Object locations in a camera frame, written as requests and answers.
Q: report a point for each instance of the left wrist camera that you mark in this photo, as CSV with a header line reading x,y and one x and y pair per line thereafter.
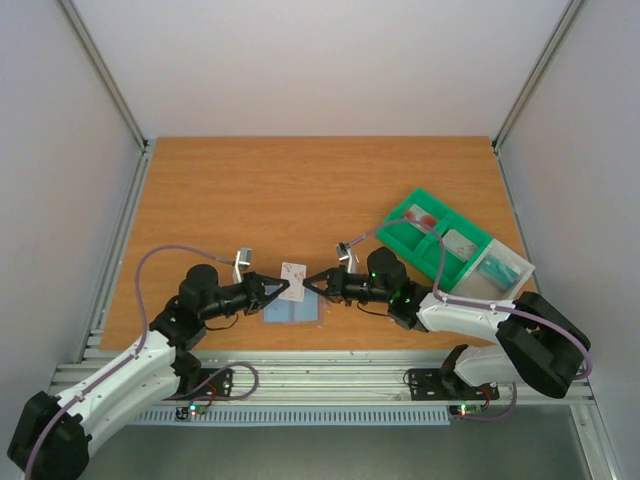
x,y
241,263

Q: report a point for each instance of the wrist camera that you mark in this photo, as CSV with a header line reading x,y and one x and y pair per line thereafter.
x,y
346,257
241,263

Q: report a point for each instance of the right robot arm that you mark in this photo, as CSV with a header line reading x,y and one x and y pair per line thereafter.
x,y
529,339

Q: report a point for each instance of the aluminium corner post right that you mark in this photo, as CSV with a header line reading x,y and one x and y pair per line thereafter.
x,y
541,65

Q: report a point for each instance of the controller board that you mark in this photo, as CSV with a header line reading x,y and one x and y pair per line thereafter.
x,y
464,410
190,412

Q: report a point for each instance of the aluminium corner post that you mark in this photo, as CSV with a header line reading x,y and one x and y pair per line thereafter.
x,y
541,65
80,30

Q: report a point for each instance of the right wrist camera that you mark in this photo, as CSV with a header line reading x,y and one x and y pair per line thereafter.
x,y
346,257

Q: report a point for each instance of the teal cards stack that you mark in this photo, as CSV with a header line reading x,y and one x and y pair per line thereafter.
x,y
502,275

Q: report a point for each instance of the right controller board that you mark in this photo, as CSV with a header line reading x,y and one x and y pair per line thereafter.
x,y
464,410

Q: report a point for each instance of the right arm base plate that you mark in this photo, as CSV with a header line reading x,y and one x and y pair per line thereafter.
x,y
437,384

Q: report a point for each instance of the red white cards stack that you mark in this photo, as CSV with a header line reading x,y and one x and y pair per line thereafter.
x,y
415,212

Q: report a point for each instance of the left controller board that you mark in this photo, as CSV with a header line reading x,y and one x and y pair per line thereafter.
x,y
190,412

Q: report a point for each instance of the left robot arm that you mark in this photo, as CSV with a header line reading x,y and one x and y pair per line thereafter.
x,y
56,435

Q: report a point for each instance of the aluminium corner post left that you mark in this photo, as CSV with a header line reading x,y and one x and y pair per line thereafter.
x,y
80,30

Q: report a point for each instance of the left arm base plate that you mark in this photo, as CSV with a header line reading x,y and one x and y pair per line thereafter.
x,y
210,385

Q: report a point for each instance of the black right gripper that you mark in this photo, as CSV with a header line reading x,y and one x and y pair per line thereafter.
x,y
336,285

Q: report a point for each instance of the green bin far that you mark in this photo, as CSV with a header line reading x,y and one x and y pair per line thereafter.
x,y
409,238

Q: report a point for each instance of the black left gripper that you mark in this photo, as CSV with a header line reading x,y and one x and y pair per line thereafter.
x,y
255,282

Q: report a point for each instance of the grey slotted cable duct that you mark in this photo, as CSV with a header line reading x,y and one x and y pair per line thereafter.
x,y
285,416

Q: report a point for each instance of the white translucent bin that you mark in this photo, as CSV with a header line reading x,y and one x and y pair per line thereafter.
x,y
473,285

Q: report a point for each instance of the aluminium table edge rail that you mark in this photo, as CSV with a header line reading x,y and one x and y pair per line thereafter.
x,y
322,377

